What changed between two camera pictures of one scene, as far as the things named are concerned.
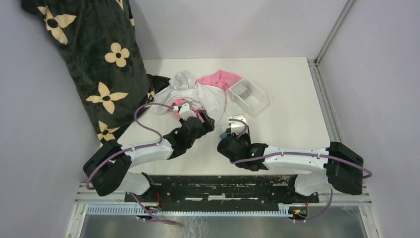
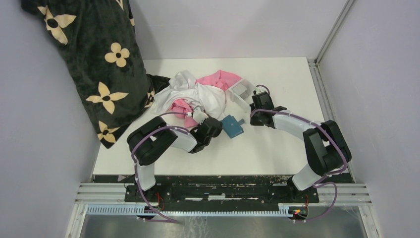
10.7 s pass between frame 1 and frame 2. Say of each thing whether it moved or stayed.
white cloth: stayed
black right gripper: moved
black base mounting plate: stayed
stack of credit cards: stayed
